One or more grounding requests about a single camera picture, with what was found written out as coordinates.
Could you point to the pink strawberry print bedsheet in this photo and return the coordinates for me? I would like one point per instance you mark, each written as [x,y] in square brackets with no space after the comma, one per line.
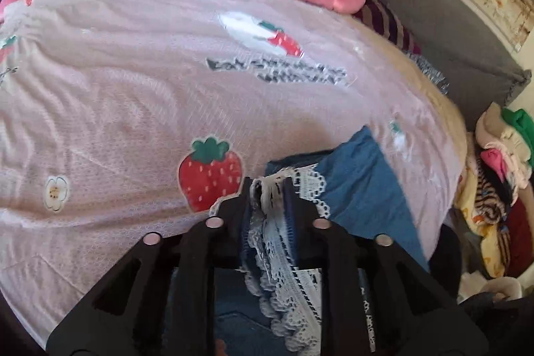
[125,89]

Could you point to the grey padded headboard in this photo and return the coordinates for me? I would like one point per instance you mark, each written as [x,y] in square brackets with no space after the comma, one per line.
[438,47]

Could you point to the dark cloth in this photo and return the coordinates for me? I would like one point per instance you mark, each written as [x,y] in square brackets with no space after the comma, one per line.
[492,322]

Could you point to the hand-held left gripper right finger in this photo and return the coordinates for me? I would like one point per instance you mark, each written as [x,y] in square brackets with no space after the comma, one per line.
[290,197]

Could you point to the blue floral pillow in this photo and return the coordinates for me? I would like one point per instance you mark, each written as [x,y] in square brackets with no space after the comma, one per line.
[429,70]

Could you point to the pile of mixed clothes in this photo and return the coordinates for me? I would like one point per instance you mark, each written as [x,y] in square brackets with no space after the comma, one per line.
[500,172]

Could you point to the striped purple pillow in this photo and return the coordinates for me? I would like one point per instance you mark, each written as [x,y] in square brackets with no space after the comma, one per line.
[388,24]

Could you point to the blue denim pants lace hem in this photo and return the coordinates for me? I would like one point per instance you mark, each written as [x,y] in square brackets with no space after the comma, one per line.
[363,189]

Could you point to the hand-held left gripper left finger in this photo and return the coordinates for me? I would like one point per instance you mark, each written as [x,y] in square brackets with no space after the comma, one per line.
[246,197]

